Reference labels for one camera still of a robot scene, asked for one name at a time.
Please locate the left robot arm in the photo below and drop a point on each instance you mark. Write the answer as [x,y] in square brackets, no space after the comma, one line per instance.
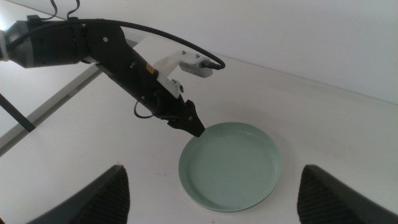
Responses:
[56,43]

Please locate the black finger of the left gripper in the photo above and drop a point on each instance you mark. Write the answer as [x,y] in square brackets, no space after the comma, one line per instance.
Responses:
[176,124]
[193,123]

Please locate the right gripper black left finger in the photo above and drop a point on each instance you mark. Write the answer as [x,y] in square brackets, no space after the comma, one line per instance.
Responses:
[102,202]

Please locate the pale green shallow bowl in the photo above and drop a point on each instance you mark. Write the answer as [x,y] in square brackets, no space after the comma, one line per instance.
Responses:
[230,168]

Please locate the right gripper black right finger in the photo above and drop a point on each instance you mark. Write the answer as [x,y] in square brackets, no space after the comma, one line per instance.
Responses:
[326,202]

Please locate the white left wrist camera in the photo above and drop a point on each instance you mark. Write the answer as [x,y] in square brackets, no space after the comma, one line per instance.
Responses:
[192,63]

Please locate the dark metal bar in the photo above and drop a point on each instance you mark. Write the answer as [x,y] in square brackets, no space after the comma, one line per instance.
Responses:
[15,113]

